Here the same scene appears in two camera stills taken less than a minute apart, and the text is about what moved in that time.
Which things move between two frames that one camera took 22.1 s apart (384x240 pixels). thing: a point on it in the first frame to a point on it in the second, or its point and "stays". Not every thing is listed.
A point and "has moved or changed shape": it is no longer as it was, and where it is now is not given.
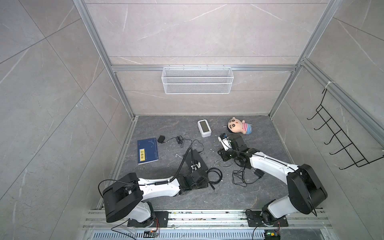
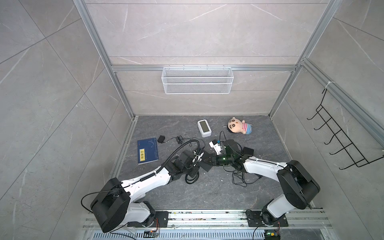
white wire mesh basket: (197, 80) stays
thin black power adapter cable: (239, 177) stays
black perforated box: (192, 157) has moved or changed shape
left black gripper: (206, 184) to (193, 173)
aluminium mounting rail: (210, 220) stays
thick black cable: (214, 169) has moved or changed shape
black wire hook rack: (356, 156) stays
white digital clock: (204, 128) stays
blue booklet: (147, 151) stays
